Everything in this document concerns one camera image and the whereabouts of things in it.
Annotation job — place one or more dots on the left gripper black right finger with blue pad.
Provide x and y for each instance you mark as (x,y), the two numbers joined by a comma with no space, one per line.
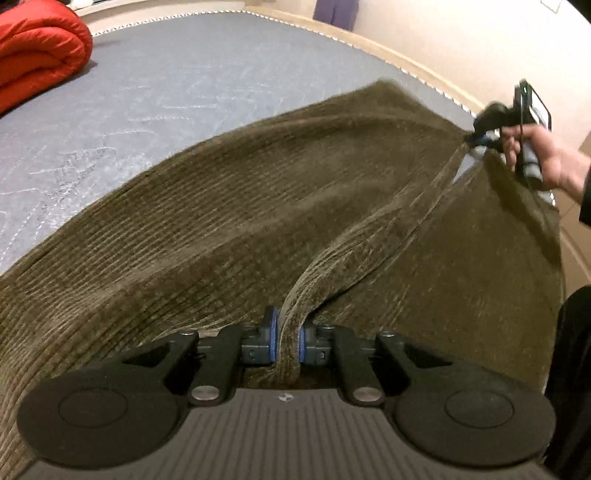
(333,357)

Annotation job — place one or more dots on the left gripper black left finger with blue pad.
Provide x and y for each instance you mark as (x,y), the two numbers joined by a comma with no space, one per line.
(210,369)

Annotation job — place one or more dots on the olive green corduroy pants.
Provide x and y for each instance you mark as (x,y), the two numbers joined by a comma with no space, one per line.
(354,212)

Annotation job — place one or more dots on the person's right hand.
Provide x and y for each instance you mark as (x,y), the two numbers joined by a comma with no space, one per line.
(562,167)

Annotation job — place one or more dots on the blue quilted mattress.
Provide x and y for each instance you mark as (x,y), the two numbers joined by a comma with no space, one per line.
(152,89)

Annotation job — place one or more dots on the red folded quilt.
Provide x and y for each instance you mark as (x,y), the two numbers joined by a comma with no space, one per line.
(43,43)

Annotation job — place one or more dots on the wooden bed frame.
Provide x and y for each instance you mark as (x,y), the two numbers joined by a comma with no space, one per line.
(477,50)

